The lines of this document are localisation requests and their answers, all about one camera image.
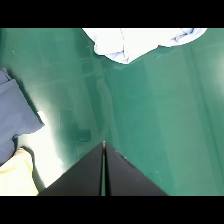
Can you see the pale blue shirt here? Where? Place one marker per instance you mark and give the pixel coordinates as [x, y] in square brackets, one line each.
[133, 43]

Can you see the cream garment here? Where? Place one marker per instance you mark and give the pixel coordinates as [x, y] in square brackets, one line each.
[15, 176]

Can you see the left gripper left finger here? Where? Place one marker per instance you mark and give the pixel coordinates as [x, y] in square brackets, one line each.
[85, 176]

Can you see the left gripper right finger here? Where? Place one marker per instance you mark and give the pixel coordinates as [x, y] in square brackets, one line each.
[128, 178]

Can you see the navy blue garment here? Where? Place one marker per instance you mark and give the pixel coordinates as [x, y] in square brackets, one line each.
[15, 110]

